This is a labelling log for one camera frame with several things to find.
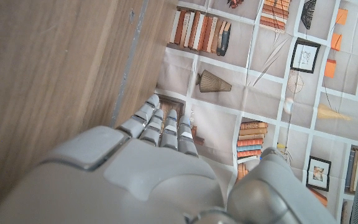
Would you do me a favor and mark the printed bookshelf backdrop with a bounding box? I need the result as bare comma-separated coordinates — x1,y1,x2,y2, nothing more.
155,0,358,224

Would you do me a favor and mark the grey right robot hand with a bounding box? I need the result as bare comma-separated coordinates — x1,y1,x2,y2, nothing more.
0,94,338,224

